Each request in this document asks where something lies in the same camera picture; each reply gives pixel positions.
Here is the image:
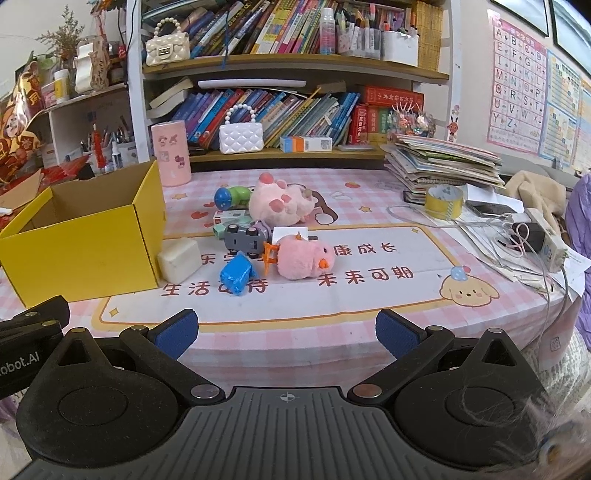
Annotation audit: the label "pink cylinder container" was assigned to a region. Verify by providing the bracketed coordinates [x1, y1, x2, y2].
[151, 121, 192, 186]

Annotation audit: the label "cartoon wall sticker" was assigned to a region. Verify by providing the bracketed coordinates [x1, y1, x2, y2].
[445, 105, 462, 144]

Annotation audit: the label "white pen holder with pens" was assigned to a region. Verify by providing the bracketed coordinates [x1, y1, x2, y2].
[381, 18, 420, 66]

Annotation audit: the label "white shelf unit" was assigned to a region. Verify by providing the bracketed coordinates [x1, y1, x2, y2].
[44, 83, 139, 172]

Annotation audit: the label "yellow tape roll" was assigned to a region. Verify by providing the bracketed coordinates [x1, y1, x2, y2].
[425, 185, 464, 220]

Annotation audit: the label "pink chick plush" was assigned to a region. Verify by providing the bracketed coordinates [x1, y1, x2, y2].
[276, 233, 335, 281]

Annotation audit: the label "colourful crown ornament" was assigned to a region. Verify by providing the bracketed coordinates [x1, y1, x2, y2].
[387, 104, 437, 139]

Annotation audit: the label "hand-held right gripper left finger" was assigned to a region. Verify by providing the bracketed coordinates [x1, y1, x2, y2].
[41, 308, 227, 409]

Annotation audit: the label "white power strip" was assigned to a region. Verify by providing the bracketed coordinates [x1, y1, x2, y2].
[524, 208, 568, 274]

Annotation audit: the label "green and blue toy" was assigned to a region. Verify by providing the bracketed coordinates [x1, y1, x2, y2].
[213, 185, 252, 209]

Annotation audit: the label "pile of white papers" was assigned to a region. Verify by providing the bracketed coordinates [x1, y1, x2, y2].
[455, 182, 591, 296]

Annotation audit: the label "flat cardboard piece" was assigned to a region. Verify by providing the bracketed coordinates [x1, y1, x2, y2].
[0, 171, 43, 209]

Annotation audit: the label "white quilted pearl-handle purse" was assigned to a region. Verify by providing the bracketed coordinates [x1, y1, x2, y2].
[218, 104, 265, 154]

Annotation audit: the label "blue plastic toy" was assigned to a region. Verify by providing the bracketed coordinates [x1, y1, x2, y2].
[219, 251, 259, 296]

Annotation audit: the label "white jar with yellow label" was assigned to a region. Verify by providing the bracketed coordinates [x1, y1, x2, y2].
[53, 69, 71, 104]

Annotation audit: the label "red hanging ornament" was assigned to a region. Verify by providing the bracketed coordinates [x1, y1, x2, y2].
[92, 124, 105, 171]

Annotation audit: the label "grey toy car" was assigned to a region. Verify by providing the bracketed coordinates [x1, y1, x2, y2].
[224, 220, 273, 259]

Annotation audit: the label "beige cloth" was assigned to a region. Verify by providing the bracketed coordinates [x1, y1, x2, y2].
[503, 170, 568, 222]

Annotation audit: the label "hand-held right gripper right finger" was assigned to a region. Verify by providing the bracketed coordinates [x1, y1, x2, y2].
[347, 308, 542, 409]

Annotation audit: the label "pile of thin picture books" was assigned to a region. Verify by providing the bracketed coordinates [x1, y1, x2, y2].
[379, 134, 506, 204]

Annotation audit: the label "red paper decorations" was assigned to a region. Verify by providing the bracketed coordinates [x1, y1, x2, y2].
[0, 156, 95, 200]

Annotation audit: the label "dried flower bunch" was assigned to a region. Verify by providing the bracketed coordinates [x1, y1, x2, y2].
[37, 4, 86, 61]

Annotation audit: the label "clear bottle with pink print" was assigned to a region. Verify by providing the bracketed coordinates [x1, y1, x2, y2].
[320, 7, 335, 55]

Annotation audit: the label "yellow cardboard box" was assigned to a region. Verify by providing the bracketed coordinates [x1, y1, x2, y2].
[0, 159, 167, 309]

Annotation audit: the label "pink printed desk mat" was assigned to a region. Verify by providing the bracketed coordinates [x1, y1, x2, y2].
[0, 168, 583, 384]

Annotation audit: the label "white cable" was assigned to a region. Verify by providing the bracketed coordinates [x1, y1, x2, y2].
[387, 205, 527, 238]

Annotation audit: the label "orange blue white carton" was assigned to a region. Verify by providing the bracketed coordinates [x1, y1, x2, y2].
[280, 136, 333, 153]

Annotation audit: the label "pink pen holder with pens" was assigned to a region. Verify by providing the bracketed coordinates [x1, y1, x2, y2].
[336, 2, 384, 60]

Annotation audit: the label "gold and red foil decoration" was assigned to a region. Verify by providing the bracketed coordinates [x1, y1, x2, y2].
[0, 51, 51, 185]

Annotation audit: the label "yellow book set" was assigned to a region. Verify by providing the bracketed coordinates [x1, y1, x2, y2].
[411, 0, 444, 72]

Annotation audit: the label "alphabet wall poster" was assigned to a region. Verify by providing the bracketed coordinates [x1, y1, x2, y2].
[485, 9, 550, 158]

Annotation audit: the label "white foam block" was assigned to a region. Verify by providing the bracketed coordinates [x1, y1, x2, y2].
[157, 237, 202, 281]

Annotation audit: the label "row of colourful books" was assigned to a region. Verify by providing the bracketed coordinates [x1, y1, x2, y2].
[171, 88, 361, 149]

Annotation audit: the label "stacked paperback books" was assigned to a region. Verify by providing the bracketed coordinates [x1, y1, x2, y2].
[147, 78, 195, 121]

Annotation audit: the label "red boxed dictionary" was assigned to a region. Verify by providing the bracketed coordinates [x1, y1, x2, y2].
[361, 85, 426, 109]

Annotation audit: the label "blue bordered wall poster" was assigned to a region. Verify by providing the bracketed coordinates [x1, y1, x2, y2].
[538, 46, 585, 162]

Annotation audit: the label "black framed picture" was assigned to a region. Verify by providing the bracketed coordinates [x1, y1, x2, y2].
[489, 0, 551, 38]
[551, 0, 591, 61]

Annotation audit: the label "wooden bookshelf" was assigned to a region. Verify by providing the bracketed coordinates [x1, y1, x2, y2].
[127, 0, 455, 172]

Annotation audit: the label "black charger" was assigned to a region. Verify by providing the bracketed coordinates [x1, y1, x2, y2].
[512, 222, 546, 252]

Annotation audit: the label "white and wood figurine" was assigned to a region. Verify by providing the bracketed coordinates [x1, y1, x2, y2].
[74, 39, 112, 93]

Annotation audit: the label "purple cloth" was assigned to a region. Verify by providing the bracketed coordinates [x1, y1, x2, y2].
[564, 173, 591, 273]

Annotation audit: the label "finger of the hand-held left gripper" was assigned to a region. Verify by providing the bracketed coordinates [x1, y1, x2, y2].
[0, 295, 71, 343]

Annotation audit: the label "pink paw plush toy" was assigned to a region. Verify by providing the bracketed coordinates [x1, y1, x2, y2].
[248, 172, 319, 227]

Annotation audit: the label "row of tall books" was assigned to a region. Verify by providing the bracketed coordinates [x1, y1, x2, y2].
[187, 0, 333, 58]

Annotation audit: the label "black phone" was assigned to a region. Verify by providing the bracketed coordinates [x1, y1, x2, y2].
[466, 199, 518, 219]

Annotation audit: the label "cream quilted pearl-handle purse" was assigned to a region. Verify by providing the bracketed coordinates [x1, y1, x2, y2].
[146, 17, 190, 66]

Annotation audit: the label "red thick dictionary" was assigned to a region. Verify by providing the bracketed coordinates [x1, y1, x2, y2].
[347, 104, 392, 145]

